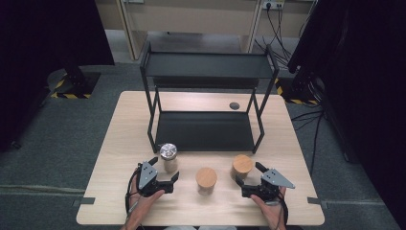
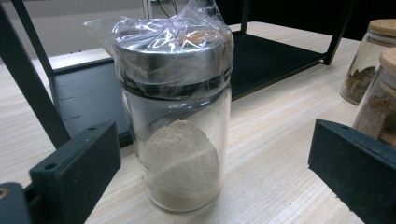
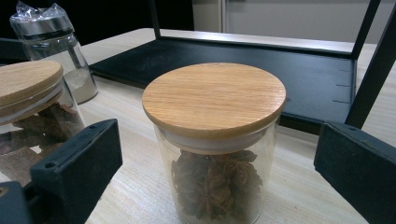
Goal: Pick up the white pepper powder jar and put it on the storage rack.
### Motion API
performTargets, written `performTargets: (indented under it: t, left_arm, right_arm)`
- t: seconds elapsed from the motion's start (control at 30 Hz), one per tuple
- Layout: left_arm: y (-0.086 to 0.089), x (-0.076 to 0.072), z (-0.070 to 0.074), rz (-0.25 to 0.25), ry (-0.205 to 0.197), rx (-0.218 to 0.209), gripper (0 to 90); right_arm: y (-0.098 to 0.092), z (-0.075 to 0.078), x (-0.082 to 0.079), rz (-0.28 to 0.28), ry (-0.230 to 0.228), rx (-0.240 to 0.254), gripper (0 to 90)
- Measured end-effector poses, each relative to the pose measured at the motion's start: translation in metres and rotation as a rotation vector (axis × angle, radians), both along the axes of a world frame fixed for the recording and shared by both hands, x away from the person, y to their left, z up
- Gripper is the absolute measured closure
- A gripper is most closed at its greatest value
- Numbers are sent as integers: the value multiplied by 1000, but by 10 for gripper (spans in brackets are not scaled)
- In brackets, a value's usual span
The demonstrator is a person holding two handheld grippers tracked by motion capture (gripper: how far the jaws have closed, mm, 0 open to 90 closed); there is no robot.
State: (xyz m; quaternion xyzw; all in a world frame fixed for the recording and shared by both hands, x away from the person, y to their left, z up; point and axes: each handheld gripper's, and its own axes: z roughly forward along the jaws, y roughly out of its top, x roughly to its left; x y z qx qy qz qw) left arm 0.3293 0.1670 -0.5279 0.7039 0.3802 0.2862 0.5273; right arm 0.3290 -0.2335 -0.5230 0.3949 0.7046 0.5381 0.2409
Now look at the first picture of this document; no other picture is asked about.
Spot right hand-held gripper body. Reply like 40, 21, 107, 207
241, 169, 296, 203

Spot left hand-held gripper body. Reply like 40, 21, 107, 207
137, 161, 175, 197

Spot metal lid glass powder jar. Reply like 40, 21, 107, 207
159, 143, 179, 174

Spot wooden lid jar with bark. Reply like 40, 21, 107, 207
194, 167, 218, 196

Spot black metal shelf rack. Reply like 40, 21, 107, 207
139, 40, 281, 154

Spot person's left hand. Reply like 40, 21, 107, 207
127, 178, 167, 221

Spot person's right hand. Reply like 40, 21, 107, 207
250, 188, 287, 230

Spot wooden lid jar dark spice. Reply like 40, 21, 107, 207
230, 153, 255, 180

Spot grey floor tape piece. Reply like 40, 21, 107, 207
306, 196, 329, 210
71, 196, 96, 207

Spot black stand with striped base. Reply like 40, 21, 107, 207
275, 66, 324, 105
47, 61, 102, 100

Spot black curtain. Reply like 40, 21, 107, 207
0, 0, 115, 153
286, 0, 406, 229

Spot white power strip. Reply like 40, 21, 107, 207
261, 0, 285, 10

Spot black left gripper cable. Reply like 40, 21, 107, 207
124, 164, 143, 221

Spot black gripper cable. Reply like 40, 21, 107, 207
124, 164, 143, 221
277, 191, 290, 226

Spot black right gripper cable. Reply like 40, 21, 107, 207
277, 191, 290, 226

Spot black floor cables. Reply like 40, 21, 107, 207
290, 108, 326, 177

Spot black power cables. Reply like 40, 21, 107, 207
254, 3, 293, 70

